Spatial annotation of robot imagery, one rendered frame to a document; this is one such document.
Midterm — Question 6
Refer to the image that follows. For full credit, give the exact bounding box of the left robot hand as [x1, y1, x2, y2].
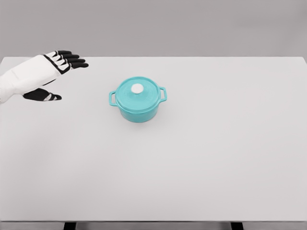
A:
[10, 50, 89, 102]

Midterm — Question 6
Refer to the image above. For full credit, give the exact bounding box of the teal pot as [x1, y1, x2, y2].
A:
[108, 87, 167, 124]

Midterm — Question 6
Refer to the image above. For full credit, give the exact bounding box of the teal lid with white knob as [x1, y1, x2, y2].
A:
[115, 76, 161, 113]

